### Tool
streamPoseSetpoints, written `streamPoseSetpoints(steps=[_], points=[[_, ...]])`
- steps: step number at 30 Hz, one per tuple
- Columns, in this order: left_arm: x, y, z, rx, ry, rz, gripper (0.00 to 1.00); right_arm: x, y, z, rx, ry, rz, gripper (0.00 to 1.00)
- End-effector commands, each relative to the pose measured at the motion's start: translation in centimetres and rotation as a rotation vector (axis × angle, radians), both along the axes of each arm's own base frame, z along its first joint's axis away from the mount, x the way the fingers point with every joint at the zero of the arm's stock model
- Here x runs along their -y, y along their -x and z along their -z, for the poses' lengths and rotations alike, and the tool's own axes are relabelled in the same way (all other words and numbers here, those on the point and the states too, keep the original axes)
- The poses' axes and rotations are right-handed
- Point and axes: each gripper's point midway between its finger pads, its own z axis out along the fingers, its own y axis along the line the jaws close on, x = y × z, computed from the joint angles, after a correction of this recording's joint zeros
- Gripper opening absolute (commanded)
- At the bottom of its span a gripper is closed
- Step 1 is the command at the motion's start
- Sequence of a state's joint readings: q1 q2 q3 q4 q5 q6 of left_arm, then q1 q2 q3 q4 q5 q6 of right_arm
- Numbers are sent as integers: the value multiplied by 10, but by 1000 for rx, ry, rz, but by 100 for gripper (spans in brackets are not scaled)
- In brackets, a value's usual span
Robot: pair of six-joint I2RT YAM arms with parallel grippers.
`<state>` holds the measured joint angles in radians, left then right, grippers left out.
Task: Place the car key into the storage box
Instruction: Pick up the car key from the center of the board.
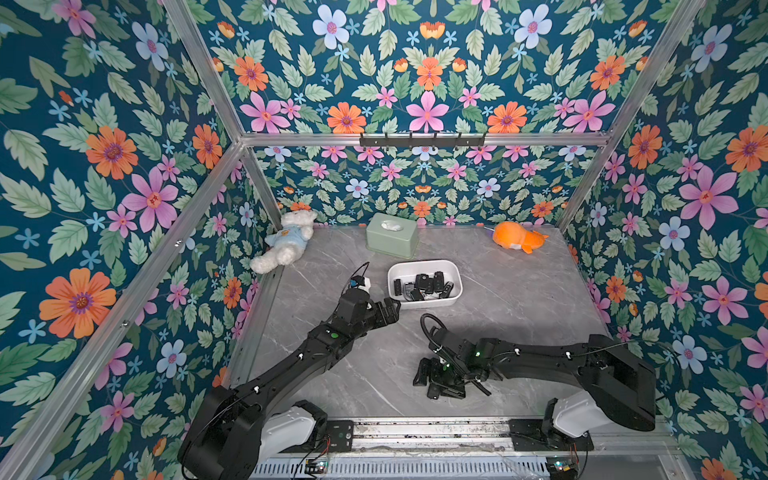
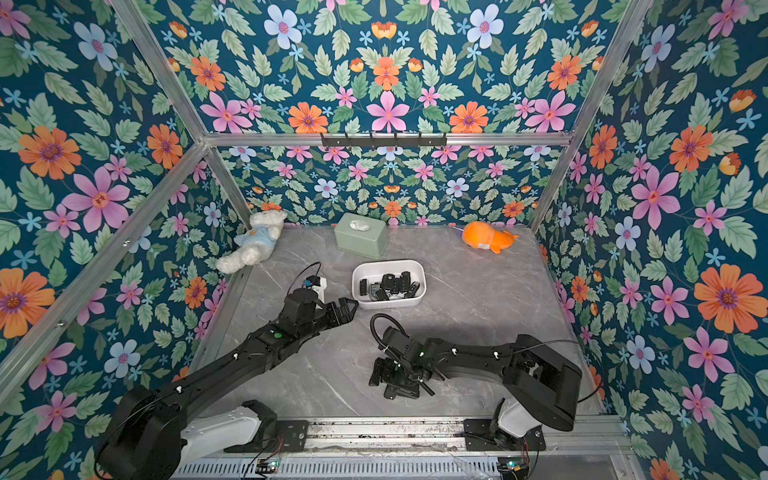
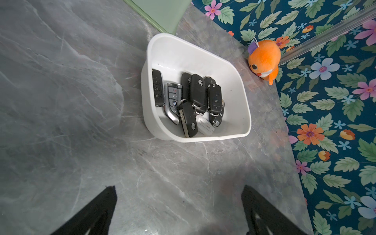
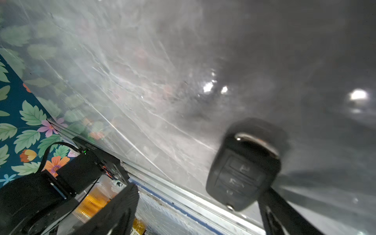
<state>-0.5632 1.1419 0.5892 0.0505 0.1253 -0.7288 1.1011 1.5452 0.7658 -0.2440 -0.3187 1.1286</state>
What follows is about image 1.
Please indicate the white storage box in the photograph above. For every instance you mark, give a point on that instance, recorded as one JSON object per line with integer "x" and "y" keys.
{"x": 407, "y": 271}

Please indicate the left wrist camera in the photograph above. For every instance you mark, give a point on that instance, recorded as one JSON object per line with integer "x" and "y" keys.
{"x": 354, "y": 303}

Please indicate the white teddy bear plush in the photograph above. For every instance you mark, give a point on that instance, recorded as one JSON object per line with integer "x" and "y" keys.
{"x": 287, "y": 244}

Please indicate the white perforated vent strip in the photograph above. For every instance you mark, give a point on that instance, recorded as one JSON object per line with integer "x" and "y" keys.
{"x": 405, "y": 468}

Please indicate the green tissue box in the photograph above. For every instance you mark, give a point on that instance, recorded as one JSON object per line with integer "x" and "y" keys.
{"x": 392, "y": 235}

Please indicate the black slim car key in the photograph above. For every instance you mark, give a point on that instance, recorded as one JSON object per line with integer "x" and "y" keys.
{"x": 447, "y": 290}

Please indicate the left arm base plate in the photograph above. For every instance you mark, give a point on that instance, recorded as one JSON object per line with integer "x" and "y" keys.
{"x": 335, "y": 436}

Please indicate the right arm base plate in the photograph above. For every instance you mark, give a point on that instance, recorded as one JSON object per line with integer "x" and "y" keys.
{"x": 539, "y": 435}

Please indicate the black car key bottom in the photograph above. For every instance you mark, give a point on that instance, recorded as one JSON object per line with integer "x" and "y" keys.
{"x": 450, "y": 392}

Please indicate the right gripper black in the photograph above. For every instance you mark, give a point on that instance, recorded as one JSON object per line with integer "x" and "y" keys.
{"x": 441, "y": 372}

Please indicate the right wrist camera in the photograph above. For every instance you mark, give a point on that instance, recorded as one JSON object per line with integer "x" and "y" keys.
{"x": 443, "y": 340}

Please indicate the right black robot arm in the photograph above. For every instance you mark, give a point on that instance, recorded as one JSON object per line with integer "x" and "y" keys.
{"x": 616, "y": 386}

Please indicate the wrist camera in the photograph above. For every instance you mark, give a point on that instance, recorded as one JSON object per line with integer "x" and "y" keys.
{"x": 443, "y": 340}
{"x": 354, "y": 303}

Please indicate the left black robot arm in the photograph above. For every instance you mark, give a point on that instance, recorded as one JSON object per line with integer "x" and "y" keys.
{"x": 226, "y": 440}

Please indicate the black hook rail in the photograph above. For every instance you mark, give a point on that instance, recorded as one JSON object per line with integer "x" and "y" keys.
{"x": 400, "y": 141}

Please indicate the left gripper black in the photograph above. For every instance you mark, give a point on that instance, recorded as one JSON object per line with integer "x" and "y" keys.
{"x": 391, "y": 316}

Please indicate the orange plush toy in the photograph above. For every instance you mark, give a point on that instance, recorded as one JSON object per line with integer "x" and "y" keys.
{"x": 513, "y": 236}

